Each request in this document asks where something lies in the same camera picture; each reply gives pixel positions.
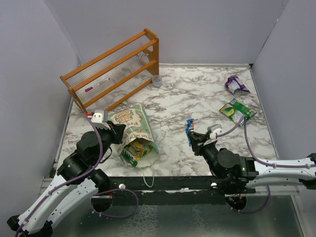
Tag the purple snack packet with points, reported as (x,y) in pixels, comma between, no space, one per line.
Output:
(234,85)

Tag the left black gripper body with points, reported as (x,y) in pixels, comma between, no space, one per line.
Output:
(110,136)

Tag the green paper bag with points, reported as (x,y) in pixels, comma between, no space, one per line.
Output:
(137,129)

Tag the grey clip on rack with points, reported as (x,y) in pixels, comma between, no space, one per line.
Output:
(142,55)

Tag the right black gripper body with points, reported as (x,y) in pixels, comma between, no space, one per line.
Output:
(209,150)

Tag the green yellow snack packet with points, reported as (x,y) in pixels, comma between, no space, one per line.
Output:
(136,154)

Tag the orange wooden rack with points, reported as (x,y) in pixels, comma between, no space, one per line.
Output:
(109,65)

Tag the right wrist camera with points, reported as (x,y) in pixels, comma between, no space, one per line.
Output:
(212,132)

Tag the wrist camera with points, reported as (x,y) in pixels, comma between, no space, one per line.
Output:
(99,118)
(212,132)

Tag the green chips packet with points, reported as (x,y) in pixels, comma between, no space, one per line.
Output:
(235,110)

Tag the purple marker pen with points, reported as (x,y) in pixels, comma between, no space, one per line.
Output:
(96,85)

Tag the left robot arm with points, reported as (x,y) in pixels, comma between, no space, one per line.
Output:
(77,179)

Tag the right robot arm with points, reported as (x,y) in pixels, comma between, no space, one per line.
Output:
(247,168)

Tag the small clear plastic cup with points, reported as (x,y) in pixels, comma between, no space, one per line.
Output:
(157,81)

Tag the blue candy packet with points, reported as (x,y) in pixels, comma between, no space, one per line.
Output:
(189,129)

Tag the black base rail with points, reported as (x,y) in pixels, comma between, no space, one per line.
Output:
(170,190)

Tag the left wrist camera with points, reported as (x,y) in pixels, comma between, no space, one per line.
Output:
(99,118)

